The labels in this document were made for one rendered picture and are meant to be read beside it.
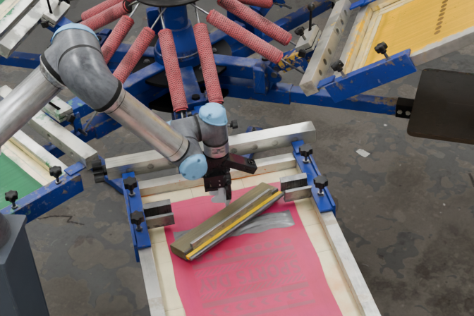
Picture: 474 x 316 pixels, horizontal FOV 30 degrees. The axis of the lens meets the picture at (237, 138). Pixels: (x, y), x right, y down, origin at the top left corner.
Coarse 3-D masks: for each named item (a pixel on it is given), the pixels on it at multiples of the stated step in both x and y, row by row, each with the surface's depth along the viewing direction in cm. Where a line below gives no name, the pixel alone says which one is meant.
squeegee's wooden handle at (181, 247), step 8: (264, 184) 275; (248, 192) 273; (256, 192) 272; (272, 192) 270; (240, 200) 270; (248, 200) 269; (224, 208) 268; (232, 208) 267; (216, 216) 265; (224, 216) 264; (200, 224) 263; (208, 224) 262; (216, 224) 261; (192, 232) 260; (200, 232) 259; (176, 240) 258; (184, 240) 257; (192, 240) 257; (176, 248) 255; (184, 248) 254; (192, 248) 253; (184, 256) 253
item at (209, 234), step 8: (264, 192) 269; (256, 200) 266; (264, 200) 269; (240, 208) 264; (248, 208) 265; (232, 216) 261; (240, 216) 263; (256, 216) 268; (224, 224) 260; (208, 232) 256; (216, 232) 258; (232, 232) 263; (200, 240) 255
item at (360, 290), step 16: (256, 160) 284; (272, 160) 284; (288, 160) 283; (176, 176) 280; (240, 176) 283; (144, 192) 278; (160, 192) 279; (336, 224) 258; (336, 240) 253; (144, 256) 253; (336, 256) 251; (352, 256) 248; (144, 272) 248; (352, 272) 243; (352, 288) 240; (160, 304) 238; (368, 304) 234
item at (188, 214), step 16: (176, 208) 274; (192, 208) 273; (208, 208) 273; (176, 224) 268; (192, 224) 267; (224, 240) 261; (176, 256) 257; (176, 272) 252; (192, 272) 252; (192, 288) 247; (192, 304) 242
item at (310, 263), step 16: (240, 192) 278; (272, 208) 271; (288, 208) 271; (240, 240) 261; (256, 240) 260; (272, 240) 260; (304, 240) 259; (304, 256) 254; (304, 272) 249; (320, 272) 249; (320, 288) 244; (320, 304) 239; (336, 304) 239
